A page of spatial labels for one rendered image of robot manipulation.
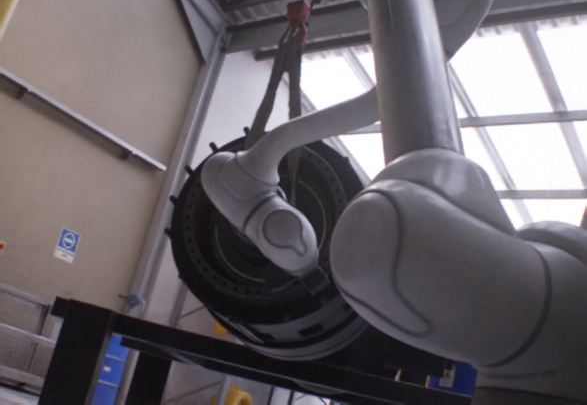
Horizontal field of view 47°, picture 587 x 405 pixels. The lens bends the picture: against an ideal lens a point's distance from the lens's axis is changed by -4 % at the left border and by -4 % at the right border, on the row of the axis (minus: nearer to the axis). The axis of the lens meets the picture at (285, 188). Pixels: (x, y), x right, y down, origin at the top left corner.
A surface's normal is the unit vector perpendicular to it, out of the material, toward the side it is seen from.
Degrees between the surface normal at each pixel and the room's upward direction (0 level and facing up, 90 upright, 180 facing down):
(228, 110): 90
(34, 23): 90
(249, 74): 90
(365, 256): 95
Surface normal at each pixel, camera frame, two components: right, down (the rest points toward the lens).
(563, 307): 0.47, -0.14
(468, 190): 0.44, -0.61
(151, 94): 0.78, -0.01
